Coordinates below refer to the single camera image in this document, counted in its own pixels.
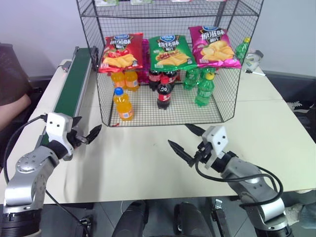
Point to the orange soda bottle blue cap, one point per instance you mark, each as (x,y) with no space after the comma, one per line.
(123,106)

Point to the green potato chips bag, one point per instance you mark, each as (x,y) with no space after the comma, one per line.
(170,53)

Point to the white grey tape dispenser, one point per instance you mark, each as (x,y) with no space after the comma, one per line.
(253,60)

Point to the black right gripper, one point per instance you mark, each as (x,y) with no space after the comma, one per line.
(203,151)

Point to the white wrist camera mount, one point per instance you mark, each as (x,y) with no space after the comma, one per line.
(218,140)
(58,126)

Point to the magenta snack bag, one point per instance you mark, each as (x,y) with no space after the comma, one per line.
(145,61)

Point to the green white snack package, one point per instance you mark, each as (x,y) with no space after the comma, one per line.
(108,2)

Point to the red potato chips bag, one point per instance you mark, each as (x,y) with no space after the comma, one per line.
(121,53)

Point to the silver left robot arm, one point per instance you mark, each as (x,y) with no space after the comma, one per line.
(27,177)

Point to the green soda bottle yellow cap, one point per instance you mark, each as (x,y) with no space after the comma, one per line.
(203,92)
(242,50)

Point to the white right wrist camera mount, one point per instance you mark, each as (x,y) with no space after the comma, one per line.
(218,140)

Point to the white pen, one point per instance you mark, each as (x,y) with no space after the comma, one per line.
(255,73)

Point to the green conveyor belt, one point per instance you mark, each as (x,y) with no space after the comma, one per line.
(74,81)

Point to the magenta potato chips bag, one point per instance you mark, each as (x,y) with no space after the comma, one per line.
(214,47)

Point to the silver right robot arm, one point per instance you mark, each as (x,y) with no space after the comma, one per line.
(256,195)

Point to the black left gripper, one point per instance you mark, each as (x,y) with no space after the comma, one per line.
(75,139)

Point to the dark rounded shape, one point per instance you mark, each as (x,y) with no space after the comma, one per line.
(130,219)
(191,219)

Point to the seated person brown shirt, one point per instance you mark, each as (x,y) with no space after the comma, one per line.
(11,81)

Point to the white sneaker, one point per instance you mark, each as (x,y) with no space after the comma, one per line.
(293,213)

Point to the black white shoe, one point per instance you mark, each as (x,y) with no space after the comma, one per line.
(300,107)

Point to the cola bottle red cap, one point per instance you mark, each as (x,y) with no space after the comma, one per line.
(165,95)

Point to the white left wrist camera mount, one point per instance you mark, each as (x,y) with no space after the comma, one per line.
(58,126)

